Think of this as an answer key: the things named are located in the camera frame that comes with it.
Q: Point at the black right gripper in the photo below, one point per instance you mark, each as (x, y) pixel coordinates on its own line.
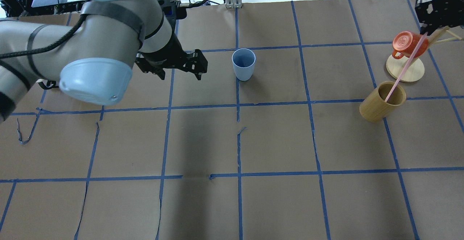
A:
(443, 7)

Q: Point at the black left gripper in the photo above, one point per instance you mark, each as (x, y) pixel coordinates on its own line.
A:
(170, 53)

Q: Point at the light blue plastic cup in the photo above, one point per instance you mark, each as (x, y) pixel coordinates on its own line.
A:
(243, 61)

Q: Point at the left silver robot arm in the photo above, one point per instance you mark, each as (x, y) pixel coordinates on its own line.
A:
(93, 60)

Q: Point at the orange plastic cup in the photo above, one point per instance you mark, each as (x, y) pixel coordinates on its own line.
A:
(404, 44)

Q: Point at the wooden cup tree stand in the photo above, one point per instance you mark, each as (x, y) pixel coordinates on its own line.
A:
(440, 36)

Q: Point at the wooden cylinder holder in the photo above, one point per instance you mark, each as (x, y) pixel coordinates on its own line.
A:
(375, 107)

